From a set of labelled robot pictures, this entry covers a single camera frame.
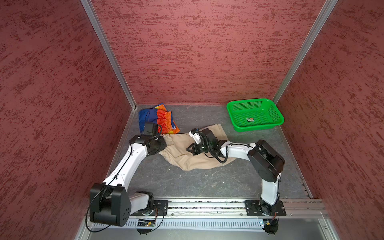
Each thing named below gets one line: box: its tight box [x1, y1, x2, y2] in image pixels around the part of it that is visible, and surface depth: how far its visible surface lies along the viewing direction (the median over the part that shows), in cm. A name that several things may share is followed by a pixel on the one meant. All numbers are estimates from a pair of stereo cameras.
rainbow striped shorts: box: [138, 103, 181, 134], surface depth 109 cm
